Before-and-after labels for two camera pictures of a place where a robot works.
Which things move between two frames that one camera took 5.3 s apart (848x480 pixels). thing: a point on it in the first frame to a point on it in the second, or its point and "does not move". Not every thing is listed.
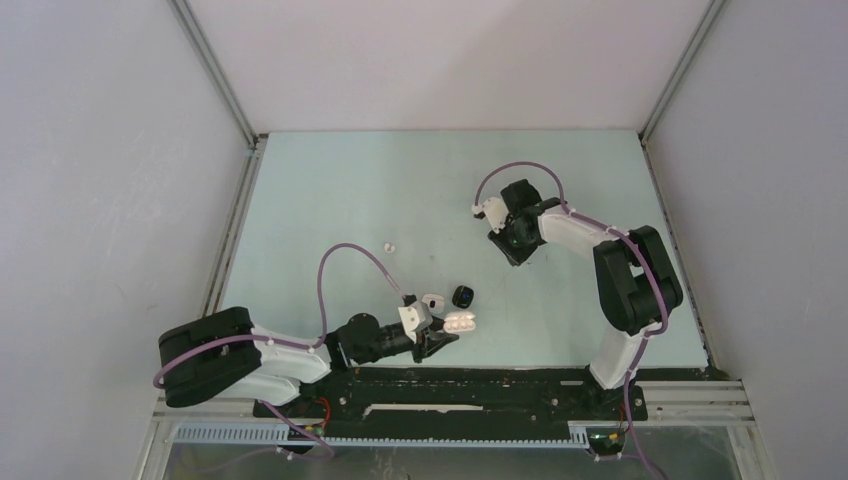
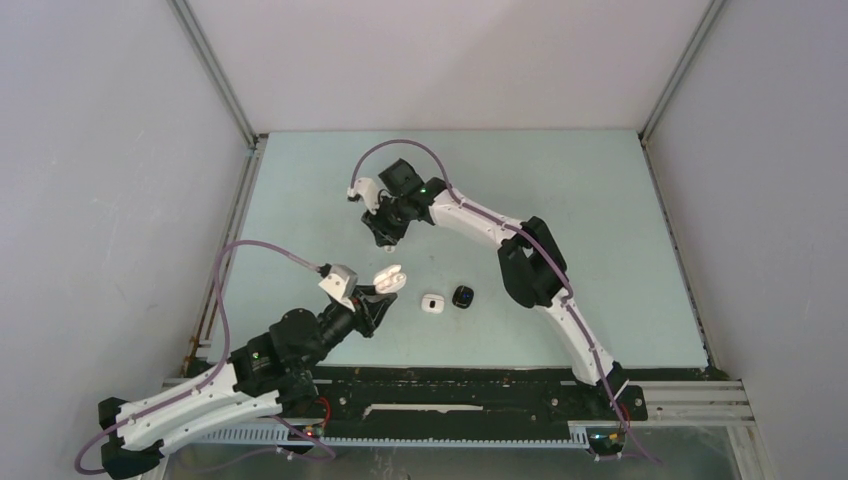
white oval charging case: x=459 y=321 to x=389 y=279
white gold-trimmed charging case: x=435 y=302 does not move
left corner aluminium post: x=197 y=38 does not move
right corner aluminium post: x=707 y=23 does not move
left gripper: x=425 y=346 to x=371 y=307
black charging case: x=462 y=296 does not move
